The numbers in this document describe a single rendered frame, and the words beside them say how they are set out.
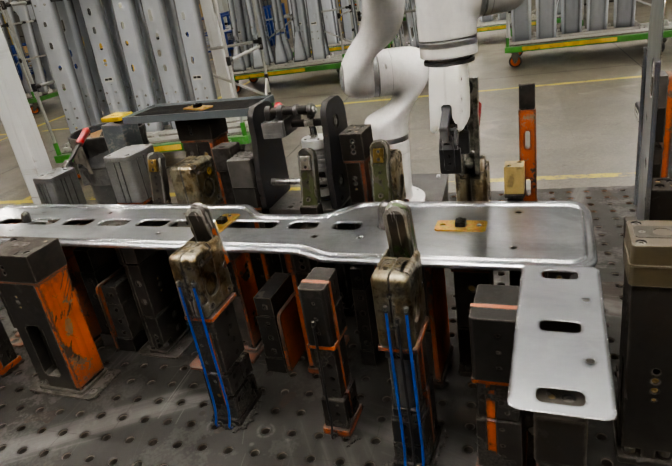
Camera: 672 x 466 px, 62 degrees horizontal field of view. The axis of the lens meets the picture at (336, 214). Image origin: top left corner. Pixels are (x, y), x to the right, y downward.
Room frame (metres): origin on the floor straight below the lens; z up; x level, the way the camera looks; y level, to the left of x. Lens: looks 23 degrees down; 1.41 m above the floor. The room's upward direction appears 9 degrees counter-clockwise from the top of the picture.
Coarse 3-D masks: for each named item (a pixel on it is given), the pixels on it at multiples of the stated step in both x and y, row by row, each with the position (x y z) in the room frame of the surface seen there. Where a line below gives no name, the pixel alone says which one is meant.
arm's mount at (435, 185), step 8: (416, 176) 1.66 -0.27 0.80; (424, 176) 1.66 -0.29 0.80; (432, 176) 1.65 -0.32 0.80; (440, 176) 1.64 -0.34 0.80; (448, 176) 1.65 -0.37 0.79; (416, 184) 1.60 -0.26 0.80; (424, 184) 1.59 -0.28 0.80; (432, 184) 1.58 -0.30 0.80; (440, 184) 1.57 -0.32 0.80; (424, 192) 1.53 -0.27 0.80; (432, 192) 1.52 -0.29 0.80; (440, 192) 1.51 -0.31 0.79; (432, 200) 1.46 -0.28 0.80; (440, 200) 1.45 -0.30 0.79; (448, 200) 1.62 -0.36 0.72
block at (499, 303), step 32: (480, 288) 0.68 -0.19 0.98; (512, 288) 0.67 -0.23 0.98; (480, 320) 0.61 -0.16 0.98; (512, 320) 0.59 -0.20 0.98; (480, 352) 0.61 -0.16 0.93; (480, 384) 0.62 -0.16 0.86; (480, 416) 0.62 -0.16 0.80; (512, 416) 0.60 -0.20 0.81; (480, 448) 0.62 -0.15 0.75; (512, 448) 0.60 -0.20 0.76
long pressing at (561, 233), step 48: (0, 240) 1.15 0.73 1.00; (96, 240) 1.06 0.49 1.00; (144, 240) 1.01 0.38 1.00; (240, 240) 0.94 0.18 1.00; (288, 240) 0.90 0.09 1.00; (336, 240) 0.87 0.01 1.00; (384, 240) 0.84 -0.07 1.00; (432, 240) 0.81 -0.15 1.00; (480, 240) 0.79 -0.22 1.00; (528, 240) 0.76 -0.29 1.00; (576, 240) 0.74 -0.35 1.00
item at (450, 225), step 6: (438, 222) 0.87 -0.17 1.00; (444, 222) 0.87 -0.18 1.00; (450, 222) 0.86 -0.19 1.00; (456, 222) 0.84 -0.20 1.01; (462, 222) 0.84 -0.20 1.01; (468, 222) 0.85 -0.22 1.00; (474, 222) 0.85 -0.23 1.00; (480, 222) 0.84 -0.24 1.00; (486, 222) 0.84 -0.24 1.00; (438, 228) 0.85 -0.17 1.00; (444, 228) 0.84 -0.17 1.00; (450, 228) 0.84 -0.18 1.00; (456, 228) 0.84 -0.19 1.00; (462, 228) 0.83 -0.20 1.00; (468, 228) 0.83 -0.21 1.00; (474, 228) 0.83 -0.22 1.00; (480, 228) 0.82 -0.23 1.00
